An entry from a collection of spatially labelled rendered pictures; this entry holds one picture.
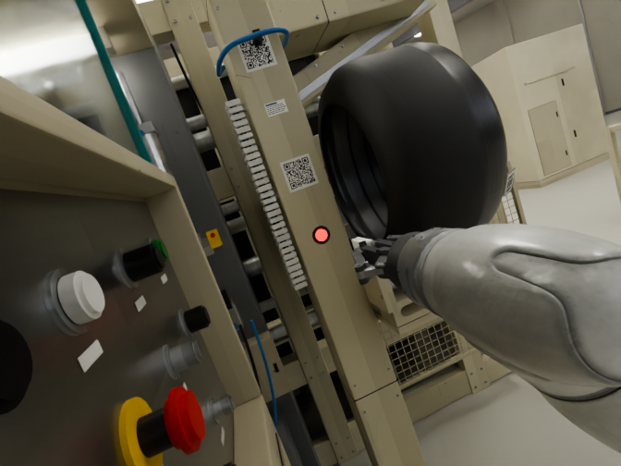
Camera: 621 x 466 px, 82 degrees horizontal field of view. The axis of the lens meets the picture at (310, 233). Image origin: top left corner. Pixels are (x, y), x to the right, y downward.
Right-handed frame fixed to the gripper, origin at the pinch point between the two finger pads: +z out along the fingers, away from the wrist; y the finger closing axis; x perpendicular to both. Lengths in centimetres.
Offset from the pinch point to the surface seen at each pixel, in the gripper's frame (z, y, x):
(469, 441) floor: 65, -37, 106
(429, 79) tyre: 13.3, -29.7, -25.1
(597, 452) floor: 36, -67, 106
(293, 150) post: 28.9, -0.5, -21.7
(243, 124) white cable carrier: 29.9, 8.4, -31.1
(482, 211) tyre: 15.4, -34.8, 6.3
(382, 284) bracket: 17.6, -7.0, 13.5
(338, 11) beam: 55, -35, -60
